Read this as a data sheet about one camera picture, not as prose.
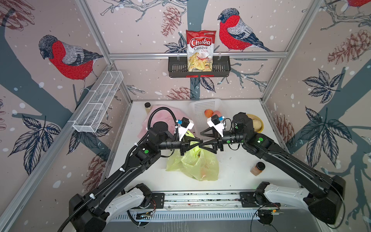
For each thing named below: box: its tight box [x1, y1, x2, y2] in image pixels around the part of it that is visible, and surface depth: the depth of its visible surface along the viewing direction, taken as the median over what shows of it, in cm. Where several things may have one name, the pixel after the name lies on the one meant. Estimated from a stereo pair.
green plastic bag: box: [165, 130, 220, 182], surface depth 63 cm
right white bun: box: [252, 118, 262, 131], surface depth 100 cm
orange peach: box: [204, 109, 214, 118], surface depth 109 cm
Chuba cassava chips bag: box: [185, 29, 217, 73], surface depth 87 cm
